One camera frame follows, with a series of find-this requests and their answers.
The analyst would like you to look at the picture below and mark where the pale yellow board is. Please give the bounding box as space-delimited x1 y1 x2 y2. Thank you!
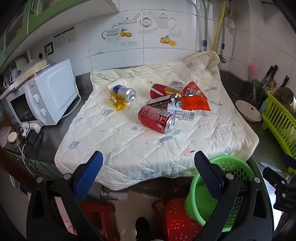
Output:
17 59 50 86

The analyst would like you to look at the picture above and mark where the clear plastic bag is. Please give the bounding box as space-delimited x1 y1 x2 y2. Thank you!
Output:
0 127 11 149

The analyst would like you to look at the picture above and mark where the white bowl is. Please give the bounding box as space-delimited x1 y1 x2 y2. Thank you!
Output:
235 100 262 122

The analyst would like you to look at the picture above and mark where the large black handled knife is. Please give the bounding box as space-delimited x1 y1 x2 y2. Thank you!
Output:
261 65 278 85

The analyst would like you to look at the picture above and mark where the green plastic basket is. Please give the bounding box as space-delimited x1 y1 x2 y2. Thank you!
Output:
184 155 256 233

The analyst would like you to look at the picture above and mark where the black power adapter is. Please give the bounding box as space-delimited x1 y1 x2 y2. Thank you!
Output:
28 131 40 144

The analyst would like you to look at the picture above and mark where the metal pot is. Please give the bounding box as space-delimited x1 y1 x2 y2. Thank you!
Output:
273 87 296 112

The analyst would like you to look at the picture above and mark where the steel knife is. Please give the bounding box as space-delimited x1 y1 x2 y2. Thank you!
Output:
259 161 284 173

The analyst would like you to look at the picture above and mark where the yellow hose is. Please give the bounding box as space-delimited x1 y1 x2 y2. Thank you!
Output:
213 0 226 52

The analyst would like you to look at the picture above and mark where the silver blue drink can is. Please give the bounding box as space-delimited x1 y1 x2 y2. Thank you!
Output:
112 85 137 103

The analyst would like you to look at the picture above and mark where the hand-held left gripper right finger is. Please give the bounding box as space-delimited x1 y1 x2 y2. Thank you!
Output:
194 151 274 241

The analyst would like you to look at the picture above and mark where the metal hose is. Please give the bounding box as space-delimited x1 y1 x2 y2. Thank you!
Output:
220 19 226 56
201 0 208 52

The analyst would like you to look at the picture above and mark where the orange snack packet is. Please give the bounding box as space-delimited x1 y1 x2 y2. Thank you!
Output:
180 96 211 112

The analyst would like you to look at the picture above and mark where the pink brush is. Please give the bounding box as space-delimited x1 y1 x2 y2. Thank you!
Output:
247 64 257 79

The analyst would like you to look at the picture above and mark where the black wall socket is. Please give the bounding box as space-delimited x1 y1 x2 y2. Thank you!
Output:
44 42 55 55

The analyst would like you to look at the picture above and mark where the cream quilted blanket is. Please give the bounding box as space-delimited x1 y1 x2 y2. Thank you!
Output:
54 51 259 192

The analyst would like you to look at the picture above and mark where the green cabinet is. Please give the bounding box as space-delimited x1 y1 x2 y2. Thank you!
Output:
0 0 119 70

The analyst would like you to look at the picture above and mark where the red label tea bottle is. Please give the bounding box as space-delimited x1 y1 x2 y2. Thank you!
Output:
150 83 183 100

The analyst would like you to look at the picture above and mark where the yellow packet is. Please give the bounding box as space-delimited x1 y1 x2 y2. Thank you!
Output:
109 93 130 112

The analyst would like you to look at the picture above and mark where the white microwave oven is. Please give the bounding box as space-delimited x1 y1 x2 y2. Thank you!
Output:
0 58 80 127

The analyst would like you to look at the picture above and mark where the red cola can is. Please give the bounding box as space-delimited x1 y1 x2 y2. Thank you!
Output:
138 105 176 134

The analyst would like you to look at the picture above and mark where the dark knife holder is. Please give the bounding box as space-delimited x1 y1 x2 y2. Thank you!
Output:
251 78 266 105

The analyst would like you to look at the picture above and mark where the green dish rack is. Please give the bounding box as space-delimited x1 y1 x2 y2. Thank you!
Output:
261 91 296 175

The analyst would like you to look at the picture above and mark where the white microwave cable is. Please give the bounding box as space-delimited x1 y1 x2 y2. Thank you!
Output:
60 72 81 118

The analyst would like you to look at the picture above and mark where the person's black shoe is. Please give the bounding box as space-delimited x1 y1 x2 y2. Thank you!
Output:
135 217 151 241

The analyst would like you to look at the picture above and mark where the white milk carton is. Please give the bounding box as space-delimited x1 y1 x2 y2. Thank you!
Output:
167 100 197 120

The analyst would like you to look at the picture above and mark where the white power adapter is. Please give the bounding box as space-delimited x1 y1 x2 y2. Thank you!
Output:
22 122 41 133

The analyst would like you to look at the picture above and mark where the bundle of black cables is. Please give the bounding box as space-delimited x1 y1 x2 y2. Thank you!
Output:
13 125 44 176

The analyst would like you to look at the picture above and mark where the red perforated plastic stool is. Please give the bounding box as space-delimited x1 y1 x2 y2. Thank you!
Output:
151 198 204 241

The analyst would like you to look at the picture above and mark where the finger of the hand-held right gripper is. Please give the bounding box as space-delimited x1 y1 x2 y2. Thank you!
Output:
262 166 292 186
282 153 296 167

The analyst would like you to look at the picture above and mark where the black box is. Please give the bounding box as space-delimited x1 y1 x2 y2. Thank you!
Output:
147 93 182 108

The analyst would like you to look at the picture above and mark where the wall label sticker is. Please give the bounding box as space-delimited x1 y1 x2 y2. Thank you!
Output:
53 27 77 48

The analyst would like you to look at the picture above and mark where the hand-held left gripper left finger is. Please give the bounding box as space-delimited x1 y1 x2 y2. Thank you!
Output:
26 151 104 241

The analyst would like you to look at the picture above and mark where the white kettle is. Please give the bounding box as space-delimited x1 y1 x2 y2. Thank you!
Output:
10 57 29 81

